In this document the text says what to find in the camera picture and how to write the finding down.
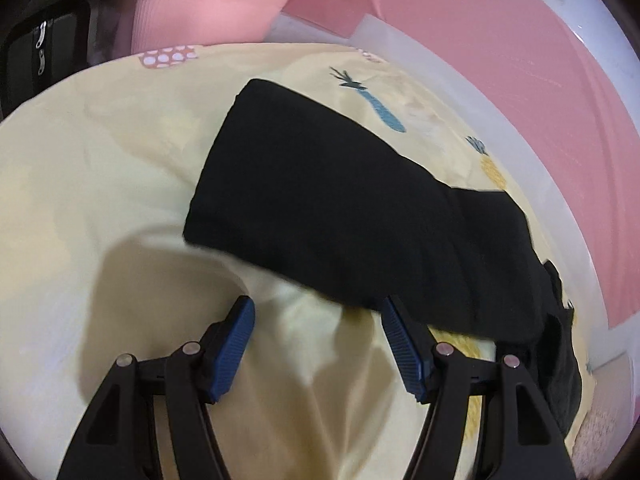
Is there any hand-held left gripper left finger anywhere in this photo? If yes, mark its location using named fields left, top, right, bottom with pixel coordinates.
left=55, top=295, right=256, bottom=480

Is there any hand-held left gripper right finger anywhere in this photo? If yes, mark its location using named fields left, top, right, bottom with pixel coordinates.
left=381, top=295, right=577, bottom=480

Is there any black garment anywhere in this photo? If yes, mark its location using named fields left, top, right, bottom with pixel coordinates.
left=182, top=78, right=584, bottom=437

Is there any beige textured cloth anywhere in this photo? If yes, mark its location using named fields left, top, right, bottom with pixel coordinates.
left=567, top=392, right=628, bottom=478

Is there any yellow pineapple print bedsheet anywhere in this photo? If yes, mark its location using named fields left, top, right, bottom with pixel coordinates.
left=0, top=42, right=601, bottom=480

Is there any pink ribbed plastic bin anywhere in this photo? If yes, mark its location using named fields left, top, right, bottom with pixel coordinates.
left=127, top=0, right=313, bottom=56

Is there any black zippered bag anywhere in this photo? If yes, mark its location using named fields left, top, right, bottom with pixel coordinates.
left=0, top=0, right=92, bottom=117

